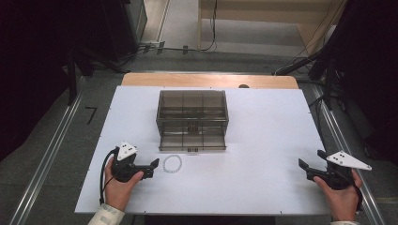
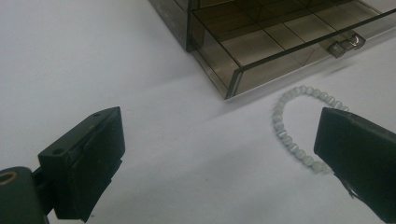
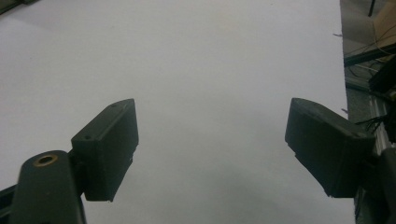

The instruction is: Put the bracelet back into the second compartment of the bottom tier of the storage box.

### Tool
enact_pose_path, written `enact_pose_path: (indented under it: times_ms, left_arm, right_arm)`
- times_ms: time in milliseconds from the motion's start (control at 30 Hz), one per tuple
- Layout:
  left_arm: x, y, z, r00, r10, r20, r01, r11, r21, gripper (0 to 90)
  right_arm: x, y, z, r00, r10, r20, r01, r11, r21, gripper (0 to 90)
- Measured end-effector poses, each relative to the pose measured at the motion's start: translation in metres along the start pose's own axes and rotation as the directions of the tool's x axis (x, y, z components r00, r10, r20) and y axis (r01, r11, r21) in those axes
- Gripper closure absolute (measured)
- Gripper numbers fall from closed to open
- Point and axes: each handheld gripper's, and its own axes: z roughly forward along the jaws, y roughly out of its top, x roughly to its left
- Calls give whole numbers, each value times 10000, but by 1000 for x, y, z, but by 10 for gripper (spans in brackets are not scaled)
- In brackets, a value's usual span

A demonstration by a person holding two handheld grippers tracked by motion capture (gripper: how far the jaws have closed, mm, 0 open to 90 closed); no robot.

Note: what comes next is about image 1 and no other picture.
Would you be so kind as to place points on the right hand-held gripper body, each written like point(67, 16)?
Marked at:
point(339, 175)

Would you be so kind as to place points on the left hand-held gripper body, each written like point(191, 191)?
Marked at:
point(123, 162)

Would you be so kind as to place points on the smoky clear plastic drawer cabinet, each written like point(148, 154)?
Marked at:
point(192, 104)

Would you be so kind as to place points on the person's right hand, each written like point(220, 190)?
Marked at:
point(342, 201)

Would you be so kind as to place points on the person's left hand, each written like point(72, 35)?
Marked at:
point(117, 192)

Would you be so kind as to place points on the white table board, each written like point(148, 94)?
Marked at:
point(266, 131)

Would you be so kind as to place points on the black metal stand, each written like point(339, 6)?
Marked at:
point(72, 78)
point(328, 81)

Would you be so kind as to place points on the black curtain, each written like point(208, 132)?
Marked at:
point(31, 62)
point(375, 78)

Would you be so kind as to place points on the wooden table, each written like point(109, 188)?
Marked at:
point(203, 80)

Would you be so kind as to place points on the dark cabinet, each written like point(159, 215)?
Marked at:
point(137, 22)

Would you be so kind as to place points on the light wooden shelf unit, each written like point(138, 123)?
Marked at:
point(250, 28)

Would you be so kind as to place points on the aluminium floor rail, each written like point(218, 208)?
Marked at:
point(47, 159)
point(350, 150)

